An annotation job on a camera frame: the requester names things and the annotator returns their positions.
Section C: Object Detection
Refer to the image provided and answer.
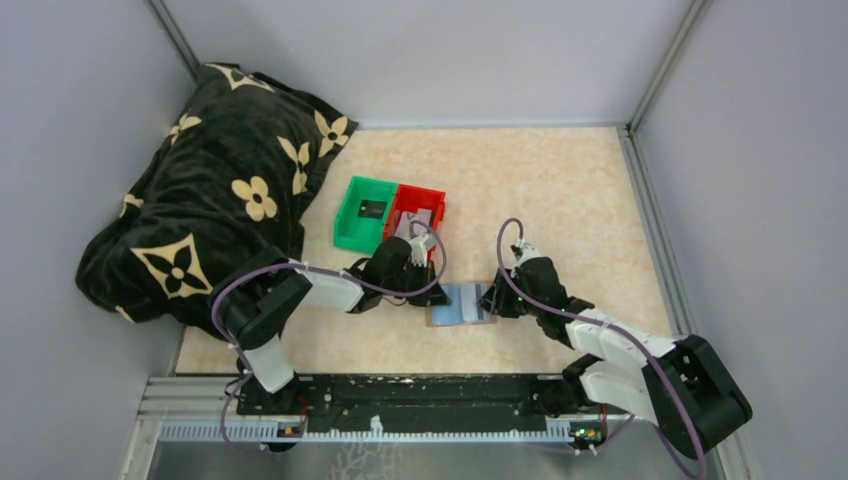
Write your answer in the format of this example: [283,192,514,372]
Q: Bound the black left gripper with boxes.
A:
[383,259,451,307]

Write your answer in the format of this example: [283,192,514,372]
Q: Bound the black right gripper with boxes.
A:
[478,267,544,318]

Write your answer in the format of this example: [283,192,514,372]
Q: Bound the brown leather card holder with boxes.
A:
[426,282,497,327]

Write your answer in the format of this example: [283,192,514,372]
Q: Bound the white VIP card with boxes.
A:
[393,211,427,240]

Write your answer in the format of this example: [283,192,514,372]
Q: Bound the silver credit card black stripe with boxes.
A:
[410,209,433,231]

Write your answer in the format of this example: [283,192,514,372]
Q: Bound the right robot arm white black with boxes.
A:
[478,257,753,459]

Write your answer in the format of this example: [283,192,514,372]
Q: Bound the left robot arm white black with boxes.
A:
[208,233,451,414]

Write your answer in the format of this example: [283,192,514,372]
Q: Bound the black card in green bin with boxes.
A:
[358,200,387,219]

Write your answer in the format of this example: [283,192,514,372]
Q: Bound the green plastic bin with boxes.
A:
[333,176,398,255]

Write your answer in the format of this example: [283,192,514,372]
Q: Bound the red plastic bin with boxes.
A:
[383,184,446,239]

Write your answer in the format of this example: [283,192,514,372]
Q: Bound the black floral blanket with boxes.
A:
[75,63,358,336]

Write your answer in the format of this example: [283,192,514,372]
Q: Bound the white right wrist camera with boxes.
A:
[510,240,541,265]

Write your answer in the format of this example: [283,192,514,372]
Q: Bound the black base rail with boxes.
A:
[236,372,631,420]

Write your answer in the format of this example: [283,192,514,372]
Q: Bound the aluminium frame rail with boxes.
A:
[616,125,737,425]

